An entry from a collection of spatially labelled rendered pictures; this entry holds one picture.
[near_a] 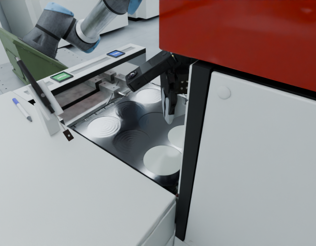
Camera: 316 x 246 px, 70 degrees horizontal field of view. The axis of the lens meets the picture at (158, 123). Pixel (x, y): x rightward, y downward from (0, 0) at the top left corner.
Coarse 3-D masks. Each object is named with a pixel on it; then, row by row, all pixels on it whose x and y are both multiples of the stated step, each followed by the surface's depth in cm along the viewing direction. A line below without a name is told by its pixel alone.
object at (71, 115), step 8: (120, 88) 88; (128, 88) 88; (96, 96) 83; (104, 96) 83; (120, 96) 85; (80, 104) 79; (88, 104) 79; (96, 104) 79; (104, 104) 80; (64, 112) 75; (72, 112) 75; (80, 112) 75; (88, 112) 75; (64, 120) 72; (72, 120) 72; (80, 120) 74
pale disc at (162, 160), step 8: (152, 152) 58; (160, 152) 58; (168, 152) 58; (176, 152) 58; (144, 160) 56; (152, 160) 56; (160, 160) 56; (168, 160) 56; (176, 160) 56; (152, 168) 54; (160, 168) 54; (168, 168) 54; (176, 168) 54
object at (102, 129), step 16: (128, 96) 79; (144, 96) 80; (160, 96) 80; (112, 112) 72; (128, 112) 72; (144, 112) 72; (160, 112) 72; (80, 128) 66; (96, 128) 66; (112, 128) 66; (128, 128) 66; (144, 128) 66; (160, 128) 66; (96, 144) 61; (112, 144) 60; (128, 144) 60; (144, 144) 60; (160, 144) 60; (128, 160) 56; (160, 176) 52; (176, 176) 52
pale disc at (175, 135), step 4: (172, 128) 66; (176, 128) 66; (180, 128) 66; (172, 132) 64; (176, 132) 64; (180, 132) 64; (168, 136) 63; (172, 136) 63; (176, 136) 63; (180, 136) 63; (172, 140) 62; (176, 140) 62; (180, 140) 62; (176, 144) 60; (180, 144) 60
